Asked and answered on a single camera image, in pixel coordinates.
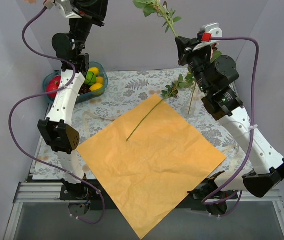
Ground orange wrapping paper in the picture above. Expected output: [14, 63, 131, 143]
[77, 95, 225, 238]

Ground cream printed ribbon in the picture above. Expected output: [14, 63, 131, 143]
[82, 110, 119, 139]

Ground white rose stem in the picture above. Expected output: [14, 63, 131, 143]
[132, 0, 182, 38]

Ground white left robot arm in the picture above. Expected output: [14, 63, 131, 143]
[37, 0, 108, 200]

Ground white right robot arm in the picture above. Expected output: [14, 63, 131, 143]
[175, 33, 284, 201]

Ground clear glass vase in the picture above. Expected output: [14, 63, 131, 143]
[182, 86, 201, 118]

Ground green leafy stem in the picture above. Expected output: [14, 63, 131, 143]
[125, 73, 195, 143]

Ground yellow lemon top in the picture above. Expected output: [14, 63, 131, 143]
[88, 67, 100, 76]

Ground yellow lemon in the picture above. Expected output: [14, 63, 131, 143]
[88, 67, 100, 76]
[89, 83, 104, 92]

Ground green lime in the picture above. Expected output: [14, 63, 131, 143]
[84, 71, 97, 86]

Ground yellow lemon front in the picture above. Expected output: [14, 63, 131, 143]
[89, 83, 104, 92]

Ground dark purple grapes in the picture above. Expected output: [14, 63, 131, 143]
[79, 84, 91, 95]

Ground red dragon fruit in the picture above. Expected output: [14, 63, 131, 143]
[49, 75, 61, 85]

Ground teal plastic fruit bowl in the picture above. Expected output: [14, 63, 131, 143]
[42, 61, 109, 104]

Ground red apple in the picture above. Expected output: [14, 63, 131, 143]
[46, 79, 60, 99]

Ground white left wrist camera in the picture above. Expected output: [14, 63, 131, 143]
[43, 0, 82, 19]

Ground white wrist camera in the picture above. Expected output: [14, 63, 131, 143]
[43, 0, 82, 19]
[196, 22, 223, 50]

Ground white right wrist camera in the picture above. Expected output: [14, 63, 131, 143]
[196, 22, 223, 50]

